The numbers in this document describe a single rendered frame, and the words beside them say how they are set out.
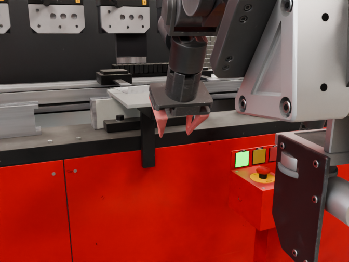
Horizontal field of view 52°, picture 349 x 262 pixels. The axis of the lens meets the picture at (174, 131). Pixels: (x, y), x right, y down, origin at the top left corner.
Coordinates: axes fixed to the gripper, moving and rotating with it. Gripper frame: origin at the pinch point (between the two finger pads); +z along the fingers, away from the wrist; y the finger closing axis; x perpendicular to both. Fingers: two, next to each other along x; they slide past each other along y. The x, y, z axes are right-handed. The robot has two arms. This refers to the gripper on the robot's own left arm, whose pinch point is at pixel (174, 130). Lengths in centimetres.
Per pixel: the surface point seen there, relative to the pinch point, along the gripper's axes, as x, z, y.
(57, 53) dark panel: -95, 38, 23
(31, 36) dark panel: -98, 31, 33
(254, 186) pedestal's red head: -4.0, 26.8, -27.0
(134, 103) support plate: -24.0, 11.8, 3.0
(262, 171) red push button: -7.7, 25.3, -30.6
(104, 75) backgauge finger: -66, 31, 7
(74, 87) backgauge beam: -67, 37, 18
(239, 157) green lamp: -16.5, 28.3, -28.1
